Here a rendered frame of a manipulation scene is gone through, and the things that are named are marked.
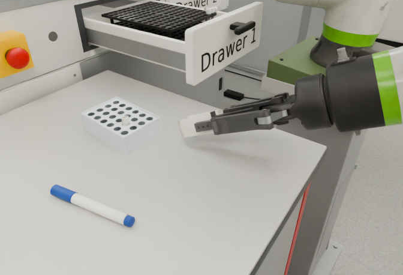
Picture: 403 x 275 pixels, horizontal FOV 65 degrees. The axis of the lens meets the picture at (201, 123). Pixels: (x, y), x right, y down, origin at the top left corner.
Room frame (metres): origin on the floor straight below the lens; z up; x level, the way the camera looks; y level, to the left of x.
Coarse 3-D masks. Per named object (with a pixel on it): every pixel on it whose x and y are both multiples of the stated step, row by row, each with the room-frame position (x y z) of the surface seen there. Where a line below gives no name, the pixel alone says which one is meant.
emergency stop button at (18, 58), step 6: (18, 48) 0.57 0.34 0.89; (12, 54) 0.56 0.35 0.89; (18, 54) 0.56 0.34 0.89; (24, 54) 0.57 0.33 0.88; (12, 60) 0.55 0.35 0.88; (18, 60) 0.56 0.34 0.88; (24, 60) 0.57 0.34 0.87; (12, 66) 0.55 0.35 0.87; (18, 66) 0.56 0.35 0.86; (24, 66) 0.57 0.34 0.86
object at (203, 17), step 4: (200, 16) 0.78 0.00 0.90; (204, 16) 0.77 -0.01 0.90; (208, 16) 0.78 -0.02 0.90; (212, 16) 0.79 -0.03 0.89; (188, 20) 0.74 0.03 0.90; (192, 20) 0.74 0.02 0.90; (196, 20) 0.74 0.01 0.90; (200, 20) 0.75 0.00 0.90; (176, 24) 0.71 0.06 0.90; (180, 24) 0.71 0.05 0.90; (184, 24) 0.71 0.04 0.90; (188, 24) 0.71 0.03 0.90; (192, 24) 0.72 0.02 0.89; (164, 28) 0.67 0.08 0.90; (168, 28) 0.68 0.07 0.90; (172, 28) 0.68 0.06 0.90; (176, 28) 0.68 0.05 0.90; (180, 28) 0.69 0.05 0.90
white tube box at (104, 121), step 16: (96, 112) 0.50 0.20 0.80; (112, 112) 0.50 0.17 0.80; (128, 112) 0.50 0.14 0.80; (144, 112) 0.50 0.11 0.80; (96, 128) 0.47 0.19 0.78; (112, 128) 0.45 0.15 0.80; (128, 128) 0.45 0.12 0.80; (144, 128) 0.45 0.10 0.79; (160, 128) 0.48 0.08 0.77; (112, 144) 0.44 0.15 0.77; (128, 144) 0.42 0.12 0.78; (144, 144) 0.45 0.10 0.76
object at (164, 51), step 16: (96, 16) 0.82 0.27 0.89; (96, 32) 0.75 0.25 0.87; (112, 32) 0.72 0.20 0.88; (128, 32) 0.68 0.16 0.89; (144, 32) 0.66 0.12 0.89; (112, 48) 0.72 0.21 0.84; (128, 48) 0.68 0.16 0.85; (144, 48) 0.66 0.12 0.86; (160, 48) 0.63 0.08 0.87; (176, 48) 0.61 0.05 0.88; (160, 64) 0.63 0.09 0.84; (176, 64) 0.61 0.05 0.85
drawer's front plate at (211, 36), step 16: (224, 16) 0.66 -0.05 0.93; (240, 16) 0.71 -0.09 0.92; (256, 16) 0.77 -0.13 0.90; (192, 32) 0.56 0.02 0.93; (208, 32) 0.60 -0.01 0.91; (224, 32) 0.65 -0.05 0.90; (256, 32) 0.78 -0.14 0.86; (192, 48) 0.56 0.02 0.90; (208, 48) 0.60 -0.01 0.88; (224, 48) 0.65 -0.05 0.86; (192, 64) 0.56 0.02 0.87; (224, 64) 0.66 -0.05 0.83; (192, 80) 0.56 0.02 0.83
